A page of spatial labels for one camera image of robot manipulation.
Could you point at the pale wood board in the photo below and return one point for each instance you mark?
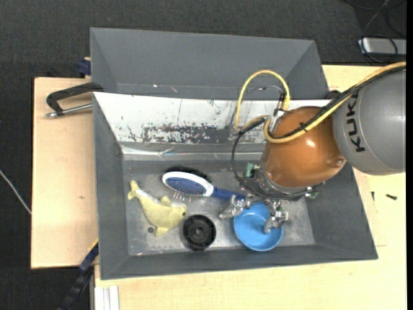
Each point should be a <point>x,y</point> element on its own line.
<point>61,179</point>

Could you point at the small black screw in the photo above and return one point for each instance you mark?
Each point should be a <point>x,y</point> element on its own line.
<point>392,197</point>

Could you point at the grey metal bin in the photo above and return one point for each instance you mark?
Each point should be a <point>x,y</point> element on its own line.
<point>200,63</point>

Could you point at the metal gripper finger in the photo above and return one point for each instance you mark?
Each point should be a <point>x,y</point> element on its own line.
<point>277,219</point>
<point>233,208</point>

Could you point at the blue bowl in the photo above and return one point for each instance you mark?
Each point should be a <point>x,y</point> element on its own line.
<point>251,234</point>

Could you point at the yellow toy dolphin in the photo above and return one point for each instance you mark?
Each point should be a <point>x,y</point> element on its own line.
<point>161,212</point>

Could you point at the blue and white hairbrush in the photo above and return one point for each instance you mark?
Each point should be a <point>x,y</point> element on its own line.
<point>187,186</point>

